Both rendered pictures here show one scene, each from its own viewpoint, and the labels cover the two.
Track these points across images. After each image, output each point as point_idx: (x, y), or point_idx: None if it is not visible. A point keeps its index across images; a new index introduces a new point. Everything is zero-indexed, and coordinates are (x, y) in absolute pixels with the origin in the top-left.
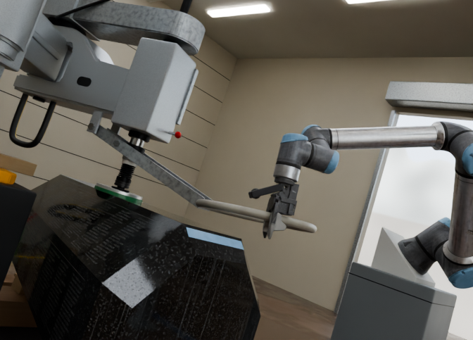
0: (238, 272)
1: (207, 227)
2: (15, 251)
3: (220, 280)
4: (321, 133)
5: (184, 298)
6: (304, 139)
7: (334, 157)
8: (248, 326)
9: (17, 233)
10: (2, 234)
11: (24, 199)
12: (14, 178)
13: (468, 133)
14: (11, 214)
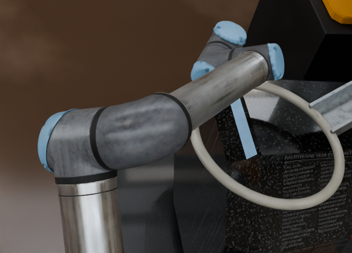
0: (222, 161)
1: (287, 132)
2: (306, 71)
3: (214, 148)
4: (246, 50)
5: (200, 127)
6: (213, 30)
7: (194, 65)
8: (217, 235)
9: (310, 57)
10: (305, 51)
11: (319, 33)
12: (340, 18)
13: (100, 107)
14: (312, 39)
